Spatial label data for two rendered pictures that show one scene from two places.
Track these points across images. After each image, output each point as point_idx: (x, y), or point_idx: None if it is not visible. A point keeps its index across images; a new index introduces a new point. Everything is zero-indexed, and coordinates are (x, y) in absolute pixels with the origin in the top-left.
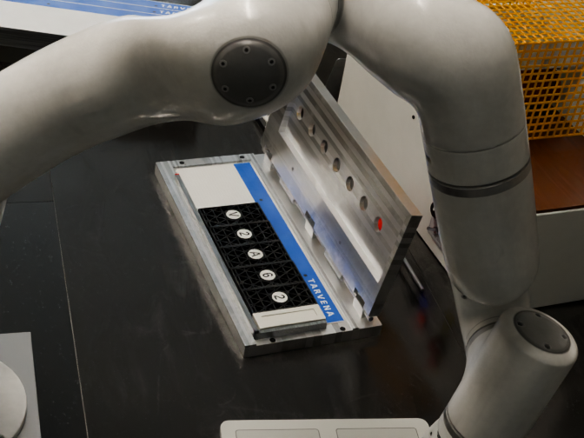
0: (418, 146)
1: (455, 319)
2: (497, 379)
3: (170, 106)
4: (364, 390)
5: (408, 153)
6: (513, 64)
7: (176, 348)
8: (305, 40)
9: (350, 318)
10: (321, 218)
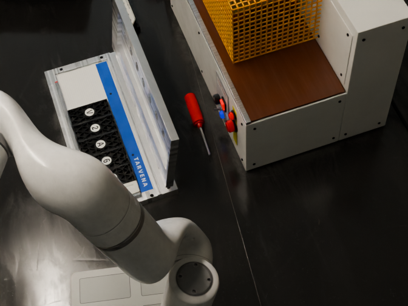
0: (204, 52)
1: (231, 173)
2: (171, 305)
3: None
4: None
5: (201, 53)
6: (100, 195)
7: (51, 219)
8: None
9: (157, 187)
10: (141, 115)
